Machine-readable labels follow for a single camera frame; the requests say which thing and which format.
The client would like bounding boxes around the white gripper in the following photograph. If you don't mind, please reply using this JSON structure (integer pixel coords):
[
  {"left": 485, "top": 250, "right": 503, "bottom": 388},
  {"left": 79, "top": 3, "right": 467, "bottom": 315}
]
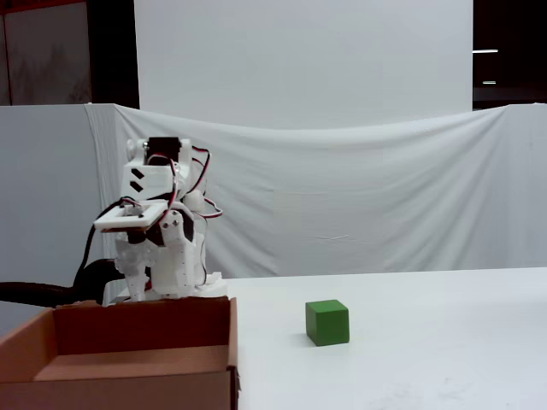
[{"left": 114, "top": 203, "right": 207, "bottom": 304}]

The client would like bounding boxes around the green cube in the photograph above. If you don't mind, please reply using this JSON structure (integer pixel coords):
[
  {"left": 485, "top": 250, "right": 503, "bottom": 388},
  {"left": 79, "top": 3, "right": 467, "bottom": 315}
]
[{"left": 304, "top": 298, "right": 351, "bottom": 348}]

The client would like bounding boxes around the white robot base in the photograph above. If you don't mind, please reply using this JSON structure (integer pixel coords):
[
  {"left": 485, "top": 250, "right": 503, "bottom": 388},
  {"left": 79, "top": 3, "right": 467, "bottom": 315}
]
[{"left": 195, "top": 271, "right": 230, "bottom": 300}]

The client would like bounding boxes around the brown cardboard box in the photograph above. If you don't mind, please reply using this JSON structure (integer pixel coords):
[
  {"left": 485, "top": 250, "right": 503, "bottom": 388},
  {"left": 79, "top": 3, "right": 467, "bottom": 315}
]
[{"left": 0, "top": 296, "right": 243, "bottom": 410}]

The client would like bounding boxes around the white partition panel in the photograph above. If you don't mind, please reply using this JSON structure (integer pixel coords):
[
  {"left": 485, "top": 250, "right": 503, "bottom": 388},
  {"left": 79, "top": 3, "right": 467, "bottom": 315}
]
[{"left": 0, "top": 104, "right": 108, "bottom": 308}]

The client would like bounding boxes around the white draped cloth sheet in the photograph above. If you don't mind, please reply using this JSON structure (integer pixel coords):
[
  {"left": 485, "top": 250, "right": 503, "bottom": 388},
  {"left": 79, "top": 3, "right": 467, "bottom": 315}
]
[{"left": 84, "top": 102, "right": 547, "bottom": 285}]

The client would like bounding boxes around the white backdrop board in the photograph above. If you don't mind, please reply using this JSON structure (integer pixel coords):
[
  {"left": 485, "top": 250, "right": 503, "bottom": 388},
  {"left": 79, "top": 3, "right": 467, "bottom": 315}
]
[{"left": 133, "top": 0, "right": 474, "bottom": 129}]

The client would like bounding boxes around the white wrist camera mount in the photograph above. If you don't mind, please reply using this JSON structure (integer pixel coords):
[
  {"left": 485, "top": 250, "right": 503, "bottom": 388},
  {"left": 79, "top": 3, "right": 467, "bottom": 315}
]
[{"left": 92, "top": 201, "right": 168, "bottom": 248}]

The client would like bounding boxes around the thin black camera cable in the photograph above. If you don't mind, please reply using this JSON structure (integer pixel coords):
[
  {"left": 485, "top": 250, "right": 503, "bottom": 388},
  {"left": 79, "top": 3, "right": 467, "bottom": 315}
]
[{"left": 71, "top": 224, "right": 103, "bottom": 291}]

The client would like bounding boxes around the red black servo wire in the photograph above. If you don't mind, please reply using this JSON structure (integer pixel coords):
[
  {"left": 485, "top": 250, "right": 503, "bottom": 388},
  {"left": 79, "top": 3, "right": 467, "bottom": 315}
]
[{"left": 149, "top": 144, "right": 226, "bottom": 223}]

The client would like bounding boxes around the thick black hose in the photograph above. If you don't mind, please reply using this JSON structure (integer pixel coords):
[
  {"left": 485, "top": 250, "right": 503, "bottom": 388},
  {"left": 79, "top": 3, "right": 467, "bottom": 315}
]
[{"left": 0, "top": 258, "right": 125, "bottom": 308}]

